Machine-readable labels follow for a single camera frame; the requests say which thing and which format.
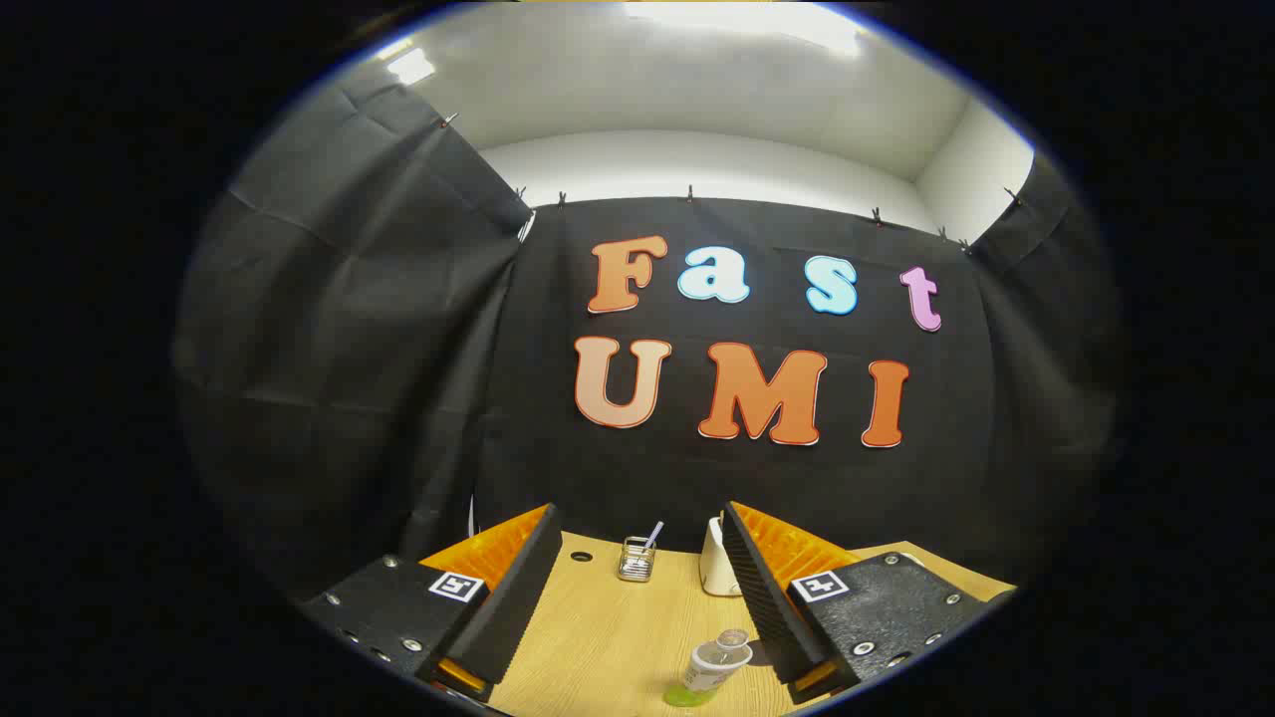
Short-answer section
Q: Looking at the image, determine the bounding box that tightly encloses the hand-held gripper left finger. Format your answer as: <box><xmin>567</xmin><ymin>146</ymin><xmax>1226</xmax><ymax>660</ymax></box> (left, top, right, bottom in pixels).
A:
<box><xmin>299</xmin><ymin>503</ymin><xmax>565</xmax><ymax>703</ymax></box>

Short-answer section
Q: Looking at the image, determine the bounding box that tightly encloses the white green juice bottle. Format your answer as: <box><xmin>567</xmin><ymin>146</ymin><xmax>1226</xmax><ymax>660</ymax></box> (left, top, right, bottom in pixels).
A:
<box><xmin>662</xmin><ymin>627</ymin><xmax>755</xmax><ymax>708</ymax></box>

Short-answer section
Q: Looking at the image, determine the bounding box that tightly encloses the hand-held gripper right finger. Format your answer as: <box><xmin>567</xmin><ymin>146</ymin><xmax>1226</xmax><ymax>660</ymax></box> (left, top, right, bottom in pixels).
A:
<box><xmin>721</xmin><ymin>501</ymin><xmax>1017</xmax><ymax>703</ymax></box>

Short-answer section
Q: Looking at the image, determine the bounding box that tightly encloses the cream toaster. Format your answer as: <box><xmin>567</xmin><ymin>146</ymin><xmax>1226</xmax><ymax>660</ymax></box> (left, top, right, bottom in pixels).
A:
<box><xmin>698</xmin><ymin>513</ymin><xmax>743</xmax><ymax>598</ymax></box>

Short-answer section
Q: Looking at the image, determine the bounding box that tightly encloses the wooden table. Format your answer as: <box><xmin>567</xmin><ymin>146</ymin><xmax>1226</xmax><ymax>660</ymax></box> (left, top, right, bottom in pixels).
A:
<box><xmin>488</xmin><ymin>531</ymin><xmax>1015</xmax><ymax>717</ymax></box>

